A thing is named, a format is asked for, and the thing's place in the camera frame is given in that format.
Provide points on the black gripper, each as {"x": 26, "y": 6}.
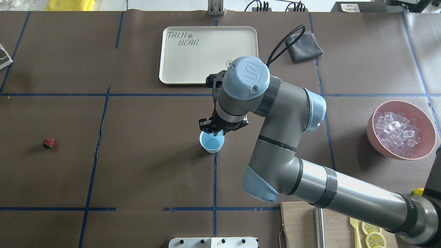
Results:
{"x": 207, "y": 125}

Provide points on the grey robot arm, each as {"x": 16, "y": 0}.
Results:
{"x": 284, "y": 163}

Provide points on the light blue plastic cup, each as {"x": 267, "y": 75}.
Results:
{"x": 210, "y": 143}

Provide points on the pink bowl of ice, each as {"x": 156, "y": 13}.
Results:
{"x": 400, "y": 130}

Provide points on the cream bear tray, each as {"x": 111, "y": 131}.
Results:
{"x": 190, "y": 54}

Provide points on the grey folded cloth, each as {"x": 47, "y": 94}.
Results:
{"x": 306, "y": 48}

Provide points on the black power strip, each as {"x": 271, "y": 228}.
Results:
{"x": 289, "y": 8}

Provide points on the red strawberry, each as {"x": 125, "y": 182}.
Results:
{"x": 48, "y": 143}

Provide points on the yellow plastic knife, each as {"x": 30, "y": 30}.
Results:
{"x": 355, "y": 225}

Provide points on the lemon slices row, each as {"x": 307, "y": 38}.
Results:
{"x": 373, "y": 236}

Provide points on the yellow folded cloth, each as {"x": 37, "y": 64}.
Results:
{"x": 69, "y": 5}

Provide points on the whole lemon far side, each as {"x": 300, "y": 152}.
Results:
{"x": 417, "y": 192}

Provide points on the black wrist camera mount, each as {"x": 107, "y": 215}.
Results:
{"x": 214, "y": 82}

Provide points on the aluminium frame post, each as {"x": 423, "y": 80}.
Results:
{"x": 215, "y": 8}

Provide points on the steel handled knife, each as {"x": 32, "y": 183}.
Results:
{"x": 320, "y": 227}

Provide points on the white wire cup rack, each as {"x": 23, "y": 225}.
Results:
{"x": 5, "y": 58}

